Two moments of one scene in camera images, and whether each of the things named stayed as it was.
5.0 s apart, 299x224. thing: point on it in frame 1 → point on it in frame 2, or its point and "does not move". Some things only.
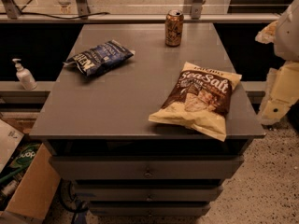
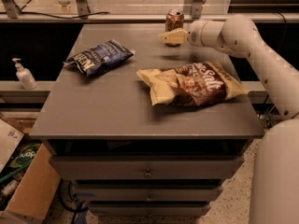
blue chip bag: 101,59 does not move
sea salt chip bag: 199,99 → 191,84
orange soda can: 174,28 does not move
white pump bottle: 24,76 does not move
